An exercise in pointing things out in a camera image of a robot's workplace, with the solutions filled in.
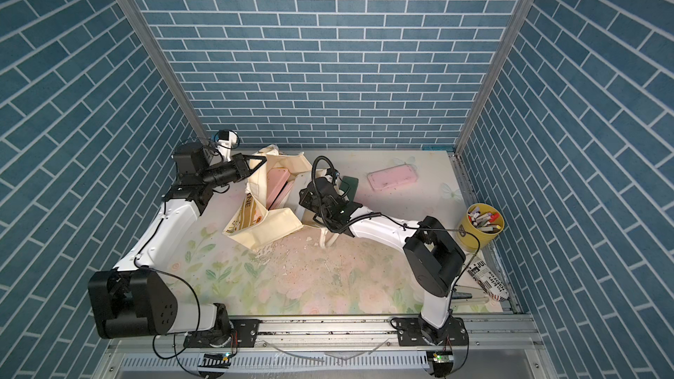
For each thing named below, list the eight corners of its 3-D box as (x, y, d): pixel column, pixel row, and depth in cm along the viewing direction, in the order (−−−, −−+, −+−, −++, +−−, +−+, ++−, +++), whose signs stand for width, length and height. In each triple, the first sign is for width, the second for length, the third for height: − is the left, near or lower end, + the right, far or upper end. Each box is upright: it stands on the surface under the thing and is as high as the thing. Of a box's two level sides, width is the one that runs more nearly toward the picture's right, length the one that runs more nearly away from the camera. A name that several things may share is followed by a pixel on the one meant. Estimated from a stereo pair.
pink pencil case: (373, 193, 108) (373, 189, 106) (365, 176, 114) (365, 173, 112) (419, 181, 112) (420, 178, 110) (409, 166, 118) (410, 162, 116)
